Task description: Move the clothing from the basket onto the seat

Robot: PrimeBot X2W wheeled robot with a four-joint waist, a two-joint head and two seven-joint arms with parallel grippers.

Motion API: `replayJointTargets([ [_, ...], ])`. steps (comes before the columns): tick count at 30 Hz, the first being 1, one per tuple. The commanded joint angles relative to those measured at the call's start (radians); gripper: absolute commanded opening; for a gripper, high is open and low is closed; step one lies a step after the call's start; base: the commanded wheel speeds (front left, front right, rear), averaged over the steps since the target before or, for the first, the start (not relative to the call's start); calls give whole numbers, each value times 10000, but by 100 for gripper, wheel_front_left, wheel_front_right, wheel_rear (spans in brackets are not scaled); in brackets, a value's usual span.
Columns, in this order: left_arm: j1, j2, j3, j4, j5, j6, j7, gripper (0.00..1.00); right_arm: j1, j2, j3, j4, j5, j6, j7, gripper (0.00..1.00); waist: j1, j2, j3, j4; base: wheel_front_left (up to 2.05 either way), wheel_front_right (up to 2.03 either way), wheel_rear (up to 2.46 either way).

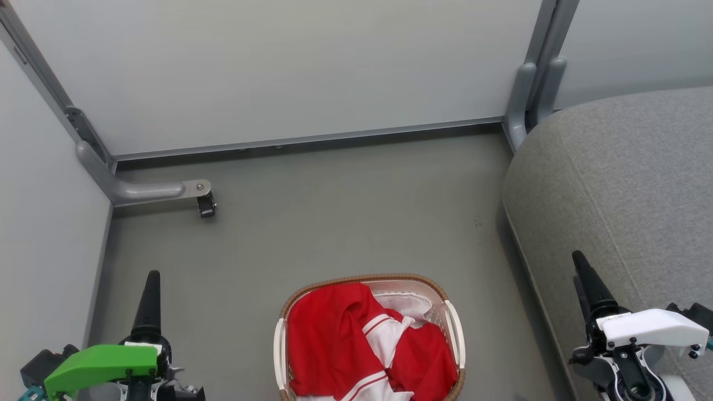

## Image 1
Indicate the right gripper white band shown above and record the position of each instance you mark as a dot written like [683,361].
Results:
[652,327]

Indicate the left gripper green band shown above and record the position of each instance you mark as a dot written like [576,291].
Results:
[100,362]

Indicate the red and white garment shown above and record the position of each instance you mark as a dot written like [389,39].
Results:
[334,345]

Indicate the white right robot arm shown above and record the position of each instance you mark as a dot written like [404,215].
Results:
[680,389]

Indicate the grey fabric sofa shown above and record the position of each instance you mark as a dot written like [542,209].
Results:
[629,189]

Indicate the black caster wheel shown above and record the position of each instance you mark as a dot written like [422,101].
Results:
[206,206]

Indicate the grey partition foot bar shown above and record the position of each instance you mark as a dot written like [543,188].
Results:
[139,190]

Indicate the white laundry basket brown rim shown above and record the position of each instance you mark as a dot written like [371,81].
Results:
[454,334]

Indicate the white basket liner cloth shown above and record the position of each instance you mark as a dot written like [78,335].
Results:
[409,303]

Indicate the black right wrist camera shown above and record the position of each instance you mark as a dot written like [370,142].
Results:
[693,314]

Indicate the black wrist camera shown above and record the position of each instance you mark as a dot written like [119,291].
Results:
[47,362]
[693,314]

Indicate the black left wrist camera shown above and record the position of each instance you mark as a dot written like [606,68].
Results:
[47,362]

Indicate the grey partition bottom rail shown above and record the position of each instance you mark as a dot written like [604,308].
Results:
[312,138]

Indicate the grey partition corner post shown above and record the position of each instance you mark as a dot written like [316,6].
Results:
[50,83]

